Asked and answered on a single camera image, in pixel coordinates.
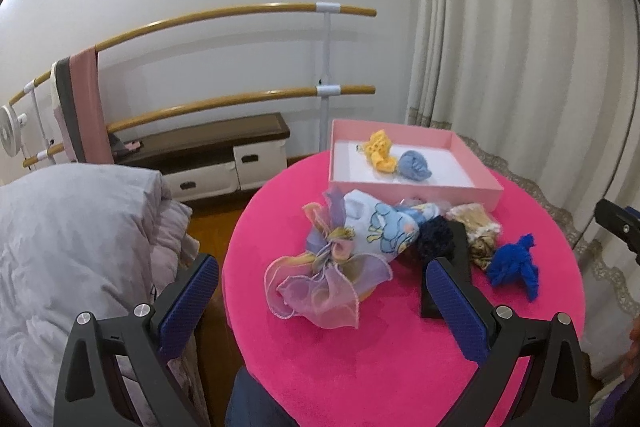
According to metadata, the grey duvet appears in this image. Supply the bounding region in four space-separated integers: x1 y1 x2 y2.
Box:
0 163 211 427

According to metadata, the bright blue yarn scrunchie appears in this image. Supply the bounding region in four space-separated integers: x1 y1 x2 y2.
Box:
486 233 541 303

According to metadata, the wooden ballet barre stand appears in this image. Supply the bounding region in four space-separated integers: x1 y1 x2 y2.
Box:
9 2 377 170

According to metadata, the pink towel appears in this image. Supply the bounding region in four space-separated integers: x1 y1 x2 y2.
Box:
67 47 117 165

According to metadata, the pink cardboard box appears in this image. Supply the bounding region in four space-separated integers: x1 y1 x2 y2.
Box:
327 118 505 212

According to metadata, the dark blue cloth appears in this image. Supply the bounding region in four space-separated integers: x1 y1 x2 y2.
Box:
225 366 301 427

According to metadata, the gold satin scrunchie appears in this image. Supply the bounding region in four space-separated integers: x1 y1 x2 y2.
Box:
467 229 499 271

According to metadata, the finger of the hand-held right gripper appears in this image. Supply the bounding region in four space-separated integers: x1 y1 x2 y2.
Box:
594 198 640 266

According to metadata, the light blue fabric scrunchie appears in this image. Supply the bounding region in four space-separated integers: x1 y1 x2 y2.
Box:
395 150 434 182

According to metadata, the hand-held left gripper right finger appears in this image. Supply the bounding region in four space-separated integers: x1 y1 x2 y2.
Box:
425 257 591 427

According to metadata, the bag of cotton swabs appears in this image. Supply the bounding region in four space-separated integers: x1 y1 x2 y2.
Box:
445 203 502 238

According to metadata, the black rectangular block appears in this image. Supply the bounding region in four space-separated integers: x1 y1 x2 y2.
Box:
420 219 474 320

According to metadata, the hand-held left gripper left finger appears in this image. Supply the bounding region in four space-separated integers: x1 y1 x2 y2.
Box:
54 253 221 427

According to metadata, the low brown and white cabinet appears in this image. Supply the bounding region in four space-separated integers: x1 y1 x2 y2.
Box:
112 113 292 202

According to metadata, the yellow knitted scrunchie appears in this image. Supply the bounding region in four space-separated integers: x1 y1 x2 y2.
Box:
361 130 398 174

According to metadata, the white clip fan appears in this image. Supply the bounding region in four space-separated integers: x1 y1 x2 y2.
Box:
0 104 30 158

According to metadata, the dark navy knitted scrunchie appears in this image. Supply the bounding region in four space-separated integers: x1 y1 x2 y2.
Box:
416 214 456 263

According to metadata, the cream curtain with lace trim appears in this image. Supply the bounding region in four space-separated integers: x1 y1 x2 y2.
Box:
402 0 640 378

